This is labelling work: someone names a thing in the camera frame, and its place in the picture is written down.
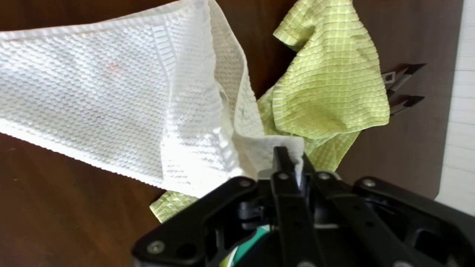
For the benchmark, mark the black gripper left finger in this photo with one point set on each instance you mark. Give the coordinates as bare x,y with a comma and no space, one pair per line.
296,230

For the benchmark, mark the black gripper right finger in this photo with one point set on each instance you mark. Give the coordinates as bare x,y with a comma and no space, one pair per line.
354,233

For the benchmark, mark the white napkin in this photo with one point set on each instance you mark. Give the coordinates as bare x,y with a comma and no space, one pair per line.
161,95

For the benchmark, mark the green cloth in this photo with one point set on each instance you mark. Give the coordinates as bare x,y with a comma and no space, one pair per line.
333,87

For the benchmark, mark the black tongs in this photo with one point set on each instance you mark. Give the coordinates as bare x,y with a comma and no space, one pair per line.
394,83

